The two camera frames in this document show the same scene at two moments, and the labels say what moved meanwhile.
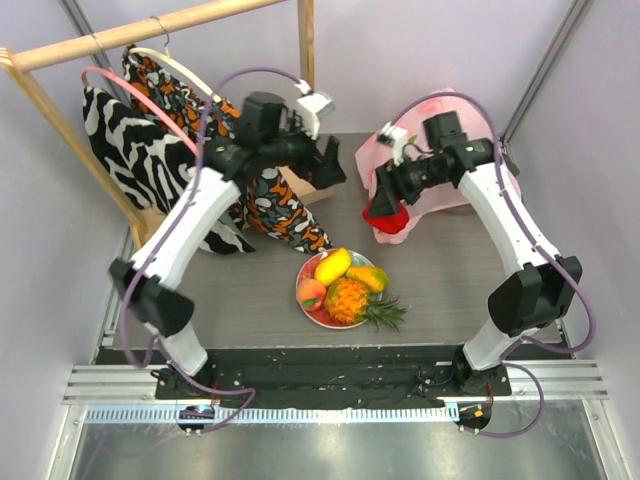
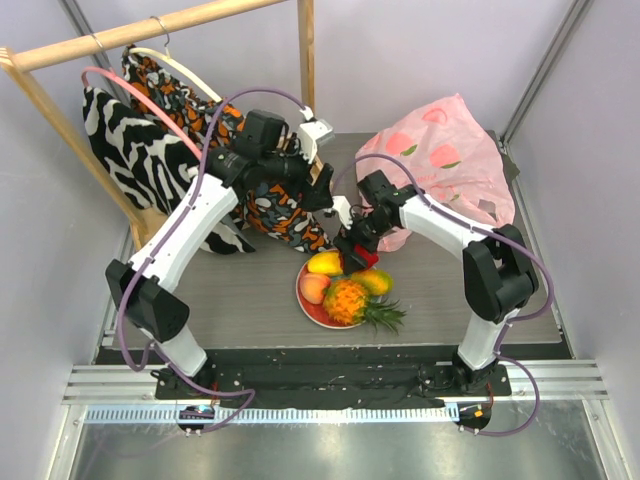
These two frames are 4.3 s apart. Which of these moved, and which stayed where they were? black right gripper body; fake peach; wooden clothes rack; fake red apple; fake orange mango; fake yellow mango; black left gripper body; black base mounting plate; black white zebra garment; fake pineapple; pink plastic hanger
Moved: fake peach; black left gripper body; fake yellow mango; fake red apple; black right gripper body; fake orange mango
Stayed: black base mounting plate; black white zebra garment; fake pineapple; wooden clothes rack; pink plastic hanger
